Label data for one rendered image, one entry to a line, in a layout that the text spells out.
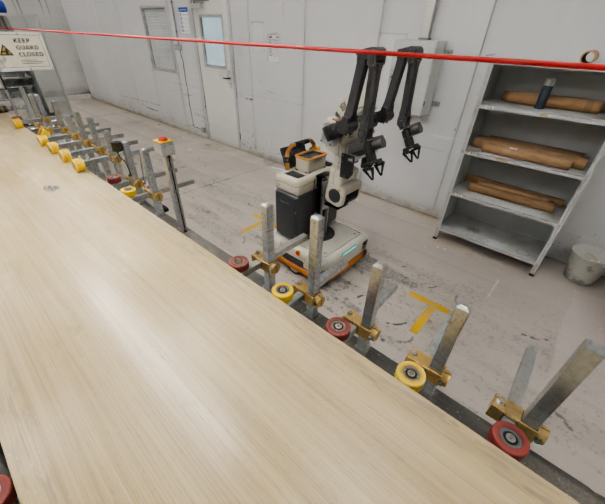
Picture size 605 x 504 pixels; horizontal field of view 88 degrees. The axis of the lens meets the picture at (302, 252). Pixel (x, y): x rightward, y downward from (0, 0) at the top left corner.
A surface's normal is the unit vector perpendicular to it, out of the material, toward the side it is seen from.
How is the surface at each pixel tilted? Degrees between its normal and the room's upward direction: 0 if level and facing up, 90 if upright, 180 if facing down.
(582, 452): 0
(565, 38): 90
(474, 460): 0
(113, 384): 0
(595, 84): 90
